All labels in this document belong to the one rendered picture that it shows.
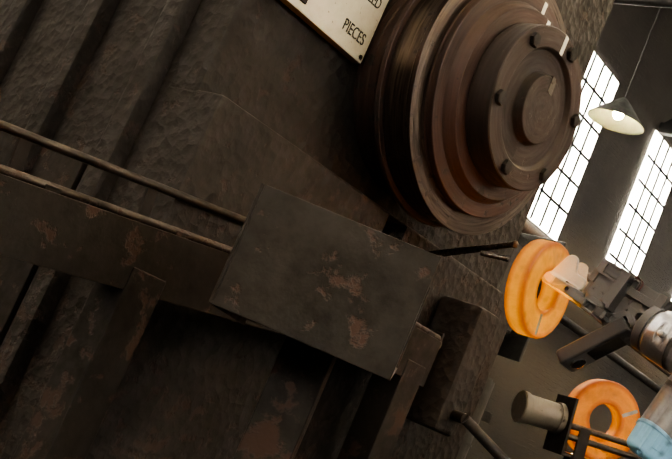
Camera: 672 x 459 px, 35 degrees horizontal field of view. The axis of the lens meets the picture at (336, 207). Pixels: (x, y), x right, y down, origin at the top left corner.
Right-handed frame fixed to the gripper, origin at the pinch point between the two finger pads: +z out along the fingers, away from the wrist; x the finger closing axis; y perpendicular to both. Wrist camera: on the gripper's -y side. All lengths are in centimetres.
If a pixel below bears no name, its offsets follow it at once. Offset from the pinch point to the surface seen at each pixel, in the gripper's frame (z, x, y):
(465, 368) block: 15.0, -20.5, -20.4
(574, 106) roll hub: 20.2, -9.1, 28.7
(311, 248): -14, 63, -14
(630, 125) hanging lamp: 520, -820, 228
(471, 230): 21.4, -6.7, 0.5
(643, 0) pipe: 452, -614, 283
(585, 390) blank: 3.9, -41.5, -11.4
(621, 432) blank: -3, -50, -14
